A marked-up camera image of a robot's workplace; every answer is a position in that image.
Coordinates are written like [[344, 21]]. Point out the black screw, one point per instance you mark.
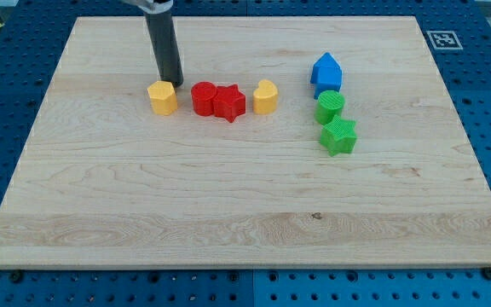
[[486, 273], [16, 276]]

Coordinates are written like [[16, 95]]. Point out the red cylinder block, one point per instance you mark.
[[202, 95]]

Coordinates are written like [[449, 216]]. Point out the red star block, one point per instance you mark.
[[229, 102]]

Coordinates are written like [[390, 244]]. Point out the black screw front right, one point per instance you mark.
[[486, 273]]

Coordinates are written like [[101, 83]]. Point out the blue cube block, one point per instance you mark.
[[326, 78]]

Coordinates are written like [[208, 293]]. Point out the yellow heart block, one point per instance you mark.
[[265, 97]]

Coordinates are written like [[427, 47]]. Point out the white fiducial marker tag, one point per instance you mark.
[[444, 40]]

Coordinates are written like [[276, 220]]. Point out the yellow hexagon block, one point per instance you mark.
[[162, 96]]

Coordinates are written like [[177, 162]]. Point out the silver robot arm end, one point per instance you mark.
[[151, 6]]

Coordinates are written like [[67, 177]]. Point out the black screw front left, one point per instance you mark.
[[16, 276]]

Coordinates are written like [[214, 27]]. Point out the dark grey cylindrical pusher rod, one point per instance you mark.
[[163, 38]]

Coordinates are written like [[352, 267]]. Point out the green star block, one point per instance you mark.
[[338, 136]]

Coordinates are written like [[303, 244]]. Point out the light wooden board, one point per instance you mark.
[[105, 183]]

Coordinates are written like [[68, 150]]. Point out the green cylinder block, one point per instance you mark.
[[329, 104]]

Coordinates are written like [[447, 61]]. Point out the blue triangle block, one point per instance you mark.
[[325, 61]]

